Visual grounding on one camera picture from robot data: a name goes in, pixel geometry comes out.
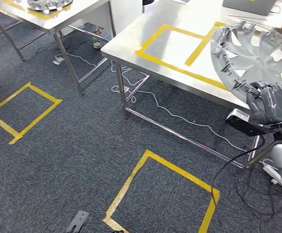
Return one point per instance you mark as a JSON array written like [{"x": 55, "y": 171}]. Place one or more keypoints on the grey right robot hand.
[{"x": 274, "y": 103}]

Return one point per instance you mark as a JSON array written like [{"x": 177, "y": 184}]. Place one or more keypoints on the grey wheel hubcap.
[
  {"x": 46, "y": 4},
  {"x": 252, "y": 58}
]

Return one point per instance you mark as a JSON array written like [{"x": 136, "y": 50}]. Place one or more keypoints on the steel workbench table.
[{"x": 131, "y": 45}]

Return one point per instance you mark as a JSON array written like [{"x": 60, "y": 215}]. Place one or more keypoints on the white table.
[{"x": 272, "y": 21}]

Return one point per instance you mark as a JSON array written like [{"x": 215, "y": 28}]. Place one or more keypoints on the black round stool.
[{"x": 147, "y": 1}]

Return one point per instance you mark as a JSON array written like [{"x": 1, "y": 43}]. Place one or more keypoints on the white partition panel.
[{"x": 126, "y": 16}]

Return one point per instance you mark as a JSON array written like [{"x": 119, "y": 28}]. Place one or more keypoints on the grey shoe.
[{"x": 97, "y": 44}]

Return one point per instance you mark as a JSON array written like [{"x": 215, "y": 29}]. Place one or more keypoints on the brown shoe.
[{"x": 98, "y": 31}]

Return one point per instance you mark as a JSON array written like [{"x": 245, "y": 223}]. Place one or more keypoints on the white power strip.
[{"x": 58, "y": 60}]

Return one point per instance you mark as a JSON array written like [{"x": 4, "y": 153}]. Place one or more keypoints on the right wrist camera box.
[{"x": 242, "y": 123}]

